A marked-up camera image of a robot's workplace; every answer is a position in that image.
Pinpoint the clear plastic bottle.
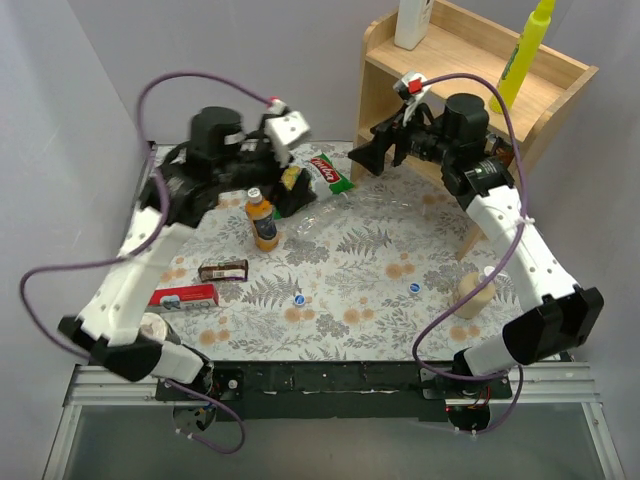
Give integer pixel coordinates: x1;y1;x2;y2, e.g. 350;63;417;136
344;192;425;218
284;195;349;240

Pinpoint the orange milk tea bottle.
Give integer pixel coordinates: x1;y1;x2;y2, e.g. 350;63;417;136
245;192;279;252

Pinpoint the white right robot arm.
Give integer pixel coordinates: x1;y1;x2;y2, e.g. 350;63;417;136
348;93;604;398

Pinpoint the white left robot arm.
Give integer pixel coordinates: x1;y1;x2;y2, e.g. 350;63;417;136
58;100;315;400

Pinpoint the white bottle on shelf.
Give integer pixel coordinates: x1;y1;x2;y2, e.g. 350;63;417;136
394;0;434;50

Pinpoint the yellow squeeze bottle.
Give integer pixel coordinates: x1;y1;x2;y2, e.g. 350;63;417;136
496;0;555;109

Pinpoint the cream pump lotion bottle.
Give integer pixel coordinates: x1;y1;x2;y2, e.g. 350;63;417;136
451;266;496;320

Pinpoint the green chips bag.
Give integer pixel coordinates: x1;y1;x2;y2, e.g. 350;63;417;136
269;153;355;218

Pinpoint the dark orange snack packet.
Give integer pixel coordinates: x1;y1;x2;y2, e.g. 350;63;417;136
485;133;514;167

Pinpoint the wooden shelf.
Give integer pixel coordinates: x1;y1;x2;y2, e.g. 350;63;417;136
351;0;600;261

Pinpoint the brown chocolate bar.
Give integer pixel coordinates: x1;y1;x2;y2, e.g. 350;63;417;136
198;259;249;282

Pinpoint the floral table mat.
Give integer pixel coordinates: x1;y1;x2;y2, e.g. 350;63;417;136
159;167;521;361

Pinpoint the red white box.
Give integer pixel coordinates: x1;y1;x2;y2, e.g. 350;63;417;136
146;283;219;314

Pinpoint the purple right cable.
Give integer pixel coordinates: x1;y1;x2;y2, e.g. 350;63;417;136
412;72;526;436

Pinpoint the purple cable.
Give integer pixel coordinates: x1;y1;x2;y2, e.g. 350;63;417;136
19;72;274;455
412;72;526;436

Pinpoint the black front rail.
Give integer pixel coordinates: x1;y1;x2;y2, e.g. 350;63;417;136
186;361;512;421

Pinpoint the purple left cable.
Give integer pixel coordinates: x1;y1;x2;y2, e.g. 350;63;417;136
19;72;274;455

